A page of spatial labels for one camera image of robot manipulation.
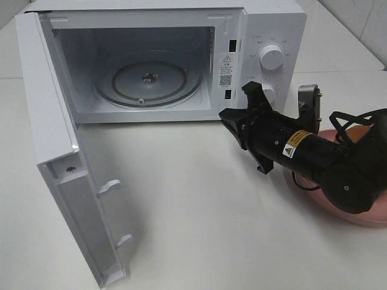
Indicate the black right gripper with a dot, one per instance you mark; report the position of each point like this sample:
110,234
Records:
264,136

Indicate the burger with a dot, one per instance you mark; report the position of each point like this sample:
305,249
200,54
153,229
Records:
355,133

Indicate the pink plate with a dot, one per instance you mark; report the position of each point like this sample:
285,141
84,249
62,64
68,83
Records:
339,196

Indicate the white microwave door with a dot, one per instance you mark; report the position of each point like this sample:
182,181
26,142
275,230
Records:
60,156

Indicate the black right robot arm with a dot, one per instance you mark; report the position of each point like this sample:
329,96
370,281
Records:
367,157

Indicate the white lower microwave knob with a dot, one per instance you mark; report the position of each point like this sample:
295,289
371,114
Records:
269,92

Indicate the white microwave knob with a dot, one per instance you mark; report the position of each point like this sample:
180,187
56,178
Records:
269,92
271,56

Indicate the white upper microwave knob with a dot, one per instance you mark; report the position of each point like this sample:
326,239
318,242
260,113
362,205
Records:
271,56

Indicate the glass microwave turntable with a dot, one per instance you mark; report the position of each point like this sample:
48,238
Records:
148,79

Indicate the white microwave oven body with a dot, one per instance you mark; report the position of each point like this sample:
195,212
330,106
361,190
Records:
224,36

